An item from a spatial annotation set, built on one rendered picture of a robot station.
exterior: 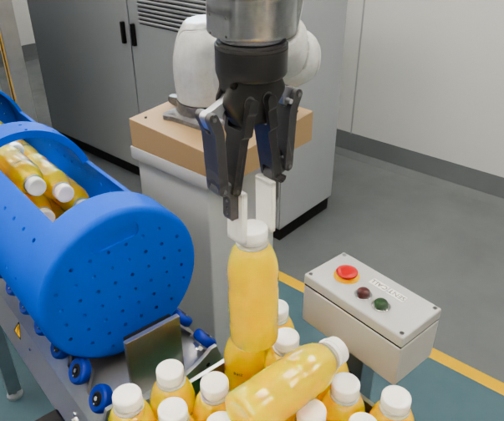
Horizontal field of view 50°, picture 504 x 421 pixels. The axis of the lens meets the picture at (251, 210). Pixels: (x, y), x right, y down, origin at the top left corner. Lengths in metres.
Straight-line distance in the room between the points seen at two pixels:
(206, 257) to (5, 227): 0.75
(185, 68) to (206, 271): 0.59
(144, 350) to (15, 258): 0.25
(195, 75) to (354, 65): 2.44
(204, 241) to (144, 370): 0.70
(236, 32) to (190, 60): 0.94
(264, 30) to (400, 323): 0.50
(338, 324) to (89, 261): 0.41
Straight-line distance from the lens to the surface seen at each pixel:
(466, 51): 3.48
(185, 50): 1.46
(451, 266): 2.95
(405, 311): 0.88
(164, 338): 0.92
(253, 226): 0.66
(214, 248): 1.58
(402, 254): 2.96
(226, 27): 0.53
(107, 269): 0.89
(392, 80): 3.71
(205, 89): 1.48
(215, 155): 0.57
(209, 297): 1.69
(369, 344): 0.89
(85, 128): 3.97
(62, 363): 1.05
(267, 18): 0.53
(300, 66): 1.48
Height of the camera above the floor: 1.66
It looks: 31 degrees down
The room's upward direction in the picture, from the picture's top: straight up
